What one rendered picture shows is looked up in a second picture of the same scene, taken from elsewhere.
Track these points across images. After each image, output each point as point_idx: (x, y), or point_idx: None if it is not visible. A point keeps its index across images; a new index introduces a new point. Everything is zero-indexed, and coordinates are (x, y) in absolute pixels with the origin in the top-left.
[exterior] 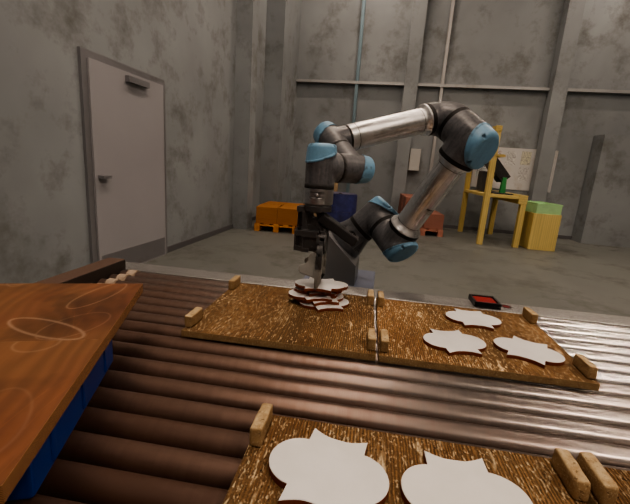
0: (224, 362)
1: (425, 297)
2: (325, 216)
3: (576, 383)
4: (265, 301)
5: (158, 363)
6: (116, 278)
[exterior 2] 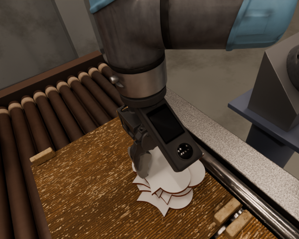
0: (14, 224)
1: None
2: (140, 112)
3: None
4: (120, 151)
5: None
6: (88, 71)
